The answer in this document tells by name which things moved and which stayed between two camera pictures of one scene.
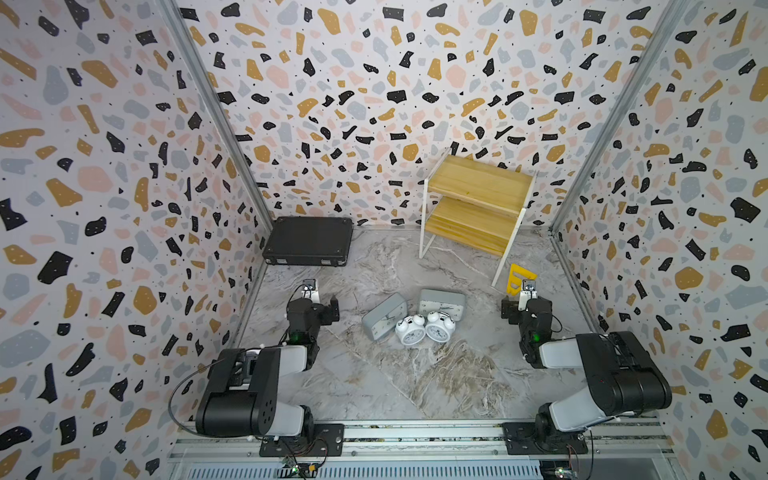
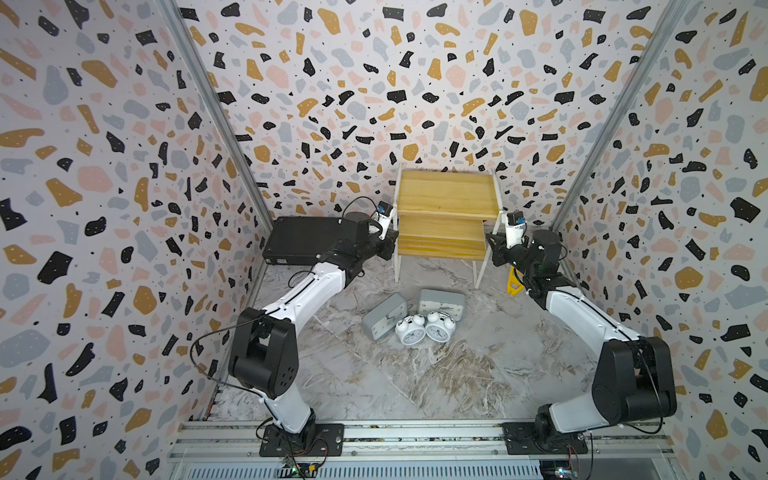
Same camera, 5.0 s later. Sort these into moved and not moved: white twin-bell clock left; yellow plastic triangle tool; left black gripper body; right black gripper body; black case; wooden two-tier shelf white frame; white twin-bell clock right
Moved: left black gripper body; right black gripper body; wooden two-tier shelf white frame
Not moved: white twin-bell clock right; black case; white twin-bell clock left; yellow plastic triangle tool
